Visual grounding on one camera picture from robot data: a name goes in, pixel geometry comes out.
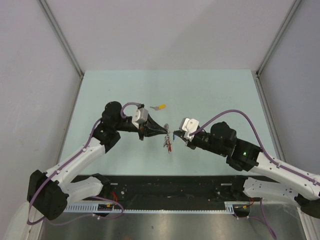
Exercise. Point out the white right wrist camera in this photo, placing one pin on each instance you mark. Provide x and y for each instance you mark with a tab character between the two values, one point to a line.
188	126

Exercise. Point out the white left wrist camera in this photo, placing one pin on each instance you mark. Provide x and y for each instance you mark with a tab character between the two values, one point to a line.
140	116

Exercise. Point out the aluminium frame post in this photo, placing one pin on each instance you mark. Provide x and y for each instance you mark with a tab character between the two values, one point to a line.
295	6
51	19

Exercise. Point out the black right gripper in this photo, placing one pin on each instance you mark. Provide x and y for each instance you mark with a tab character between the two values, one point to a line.
189	143

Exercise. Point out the left aluminium frame post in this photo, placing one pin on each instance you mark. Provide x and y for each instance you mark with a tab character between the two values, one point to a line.
51	19

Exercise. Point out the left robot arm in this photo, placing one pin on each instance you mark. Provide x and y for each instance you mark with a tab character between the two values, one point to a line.
51	191

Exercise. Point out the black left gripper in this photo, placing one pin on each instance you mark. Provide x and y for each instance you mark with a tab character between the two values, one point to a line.
144	129

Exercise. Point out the right aluminium frame post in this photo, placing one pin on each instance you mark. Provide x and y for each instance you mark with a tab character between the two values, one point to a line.
295	6

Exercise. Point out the red handled key organizer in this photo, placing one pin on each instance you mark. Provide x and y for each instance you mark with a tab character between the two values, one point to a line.
167	139

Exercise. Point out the grey slotted cable duct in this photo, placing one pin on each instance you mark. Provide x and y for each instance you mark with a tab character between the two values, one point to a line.
111	208

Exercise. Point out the yellow tagged key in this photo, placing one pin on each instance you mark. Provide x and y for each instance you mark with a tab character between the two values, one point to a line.
159	107

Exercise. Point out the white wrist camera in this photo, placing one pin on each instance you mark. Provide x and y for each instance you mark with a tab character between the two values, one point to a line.
140	116
188	126

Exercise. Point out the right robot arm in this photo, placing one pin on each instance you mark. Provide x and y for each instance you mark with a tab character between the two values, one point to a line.
289	184

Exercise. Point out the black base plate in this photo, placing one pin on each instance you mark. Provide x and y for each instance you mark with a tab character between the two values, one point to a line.
210	188

